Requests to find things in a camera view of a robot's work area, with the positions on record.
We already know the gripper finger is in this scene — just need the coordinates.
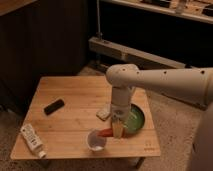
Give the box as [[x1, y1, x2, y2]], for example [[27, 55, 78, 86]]
[[111, 122, 114, 132], [115, 122, 124, 138]]

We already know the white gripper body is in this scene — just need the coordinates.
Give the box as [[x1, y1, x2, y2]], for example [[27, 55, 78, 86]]
[[110, 104, 130, 122]]

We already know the red pepper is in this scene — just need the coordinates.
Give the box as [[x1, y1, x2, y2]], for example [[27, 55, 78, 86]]
[[98, 128, 113, 137]]

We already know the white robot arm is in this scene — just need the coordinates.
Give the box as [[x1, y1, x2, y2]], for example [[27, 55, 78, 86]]
[[106, 64, 213, 171]]

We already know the white ceramic cup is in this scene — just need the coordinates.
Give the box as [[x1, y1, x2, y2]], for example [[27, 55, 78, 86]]
[[86, 130, 107, 151]]

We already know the small beige sponge block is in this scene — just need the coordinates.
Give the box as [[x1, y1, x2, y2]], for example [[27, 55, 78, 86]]
[[96, 107, 110, 121]]

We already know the green plate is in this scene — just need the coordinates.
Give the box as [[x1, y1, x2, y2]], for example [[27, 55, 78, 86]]
[[124, 104, 145, 135]]

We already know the wooden low table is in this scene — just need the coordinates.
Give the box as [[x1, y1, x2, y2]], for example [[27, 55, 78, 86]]
[[9, 75, 162, 161]]

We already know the black remote control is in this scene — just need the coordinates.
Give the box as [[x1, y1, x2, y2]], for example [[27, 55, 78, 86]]
[[44, 99, 64, 115]]

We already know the grey metal shelf beam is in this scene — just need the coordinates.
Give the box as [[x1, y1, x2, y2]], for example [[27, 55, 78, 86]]
[[88, 36, 213, 88]]

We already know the vertical metal pole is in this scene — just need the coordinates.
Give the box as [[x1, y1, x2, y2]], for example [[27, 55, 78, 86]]
[[96, 0, 102, 40]]

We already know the white tube with label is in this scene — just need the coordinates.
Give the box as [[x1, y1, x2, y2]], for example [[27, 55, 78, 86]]
[[20, 124, 46, 158]]

